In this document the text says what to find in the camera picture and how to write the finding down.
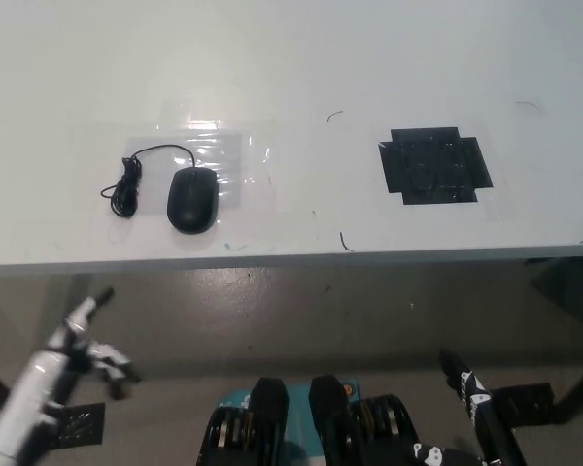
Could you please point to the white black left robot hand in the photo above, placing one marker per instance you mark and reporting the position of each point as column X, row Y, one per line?
column 34, row 383

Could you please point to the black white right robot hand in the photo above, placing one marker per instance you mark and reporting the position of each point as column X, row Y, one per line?
column 471, row 393

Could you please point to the clear plastic sheet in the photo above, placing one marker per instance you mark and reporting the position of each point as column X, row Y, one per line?
column 223, row 160

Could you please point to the black tape patch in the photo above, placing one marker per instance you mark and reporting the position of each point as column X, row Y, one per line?
column 435, row 165

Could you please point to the black computer mouse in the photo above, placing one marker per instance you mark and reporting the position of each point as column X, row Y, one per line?
column 193, row 200

